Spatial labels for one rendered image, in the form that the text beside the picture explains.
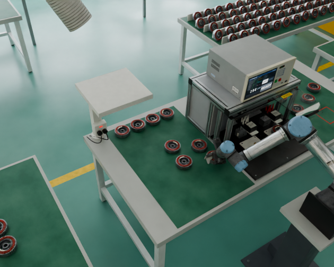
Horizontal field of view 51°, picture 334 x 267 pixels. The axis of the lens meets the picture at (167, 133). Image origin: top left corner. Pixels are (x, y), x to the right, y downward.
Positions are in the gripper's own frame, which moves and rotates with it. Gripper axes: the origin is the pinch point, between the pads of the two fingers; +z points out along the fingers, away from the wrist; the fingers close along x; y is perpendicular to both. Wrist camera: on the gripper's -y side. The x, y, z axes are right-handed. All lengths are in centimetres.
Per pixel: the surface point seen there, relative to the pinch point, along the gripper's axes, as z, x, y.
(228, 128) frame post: -8.8, 10.4, -15.9
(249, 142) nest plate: 9.4, 29.9, -9.8
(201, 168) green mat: 3.4, -8.9, 6.6
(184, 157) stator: 4.7, -19.5, -2.4
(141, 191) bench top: -4, -51, 19
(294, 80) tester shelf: -7, 65, -48
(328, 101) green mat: 34, 114, -45
